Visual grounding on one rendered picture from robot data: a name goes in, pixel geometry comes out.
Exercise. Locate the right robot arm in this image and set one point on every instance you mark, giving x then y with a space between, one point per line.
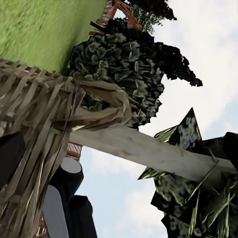
65 214

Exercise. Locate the bush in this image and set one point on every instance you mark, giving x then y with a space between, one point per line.
118 59

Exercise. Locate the wicker basket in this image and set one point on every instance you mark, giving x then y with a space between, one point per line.
44 109

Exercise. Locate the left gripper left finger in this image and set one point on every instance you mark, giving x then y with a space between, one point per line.
12 148

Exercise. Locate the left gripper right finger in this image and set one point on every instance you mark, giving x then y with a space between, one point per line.
230 148

